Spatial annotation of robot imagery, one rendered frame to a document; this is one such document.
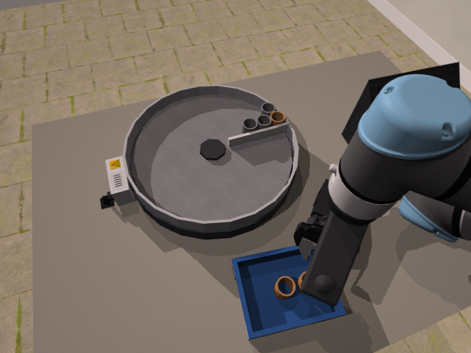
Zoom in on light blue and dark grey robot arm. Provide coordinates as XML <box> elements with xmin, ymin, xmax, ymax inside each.
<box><xmin>300</xmin><ymin>74</ymin><xmax>471</xmax><ymax>306</ymax></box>

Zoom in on dark grey cylinder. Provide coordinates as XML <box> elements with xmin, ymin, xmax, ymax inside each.
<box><xmin>242</xmin><ymin>118</ymin><xmax>258</xmax><ymax>134</ymax></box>
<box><xmin>256</xmin><ymin>114</ymin><xmax>271</xmax><ymax>130</ymax></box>
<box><xmin>260</xmin><ymin>102</ymin><xmax>275</xmax><ymax>117</ymax></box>

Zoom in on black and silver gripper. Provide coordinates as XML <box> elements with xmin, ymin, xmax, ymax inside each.
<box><xmin>294</xmin><ymin>179</ymin><xmax>377</xmax><ymax>260</ymax></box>

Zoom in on bronze cylindrical sleeve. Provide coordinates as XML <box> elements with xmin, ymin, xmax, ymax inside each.
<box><xmin>296</xmin><ymin>271</ymin><xmax>306</xmax><ymax>294</ymax></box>
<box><xmin>270</xmin><ymin>111</ymin><xmax>285</xmax><ymax>126</ymax></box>
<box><xmin>273</xmin><ymin>276</ymin><xmax>296</xmax><ymax>300</ymax></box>

